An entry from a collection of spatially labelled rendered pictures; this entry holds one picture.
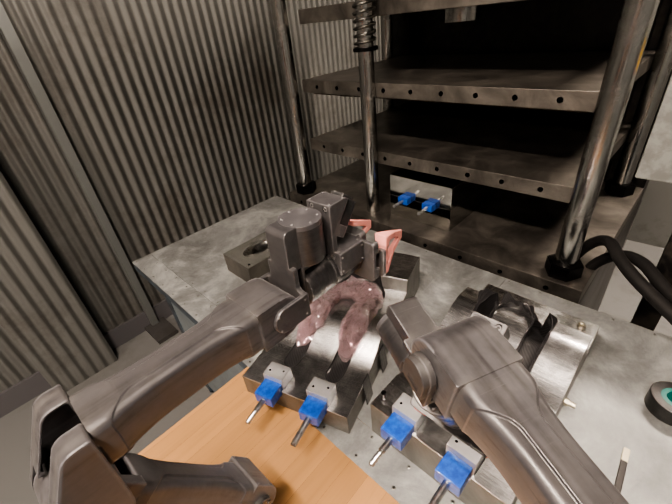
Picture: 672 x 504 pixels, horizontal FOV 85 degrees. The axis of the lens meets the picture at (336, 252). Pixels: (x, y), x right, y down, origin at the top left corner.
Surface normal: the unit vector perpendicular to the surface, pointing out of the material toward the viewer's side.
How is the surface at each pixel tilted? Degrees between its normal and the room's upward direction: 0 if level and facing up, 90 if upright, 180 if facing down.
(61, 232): 90
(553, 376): 28
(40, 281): 90
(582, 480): 10
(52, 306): 90
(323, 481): 0
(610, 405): 0
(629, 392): 0
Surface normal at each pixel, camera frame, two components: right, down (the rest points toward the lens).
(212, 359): 0.70, 0.28
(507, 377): -0.04, -0.73
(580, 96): -0.69, 0.45
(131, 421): 0.85, 0.16
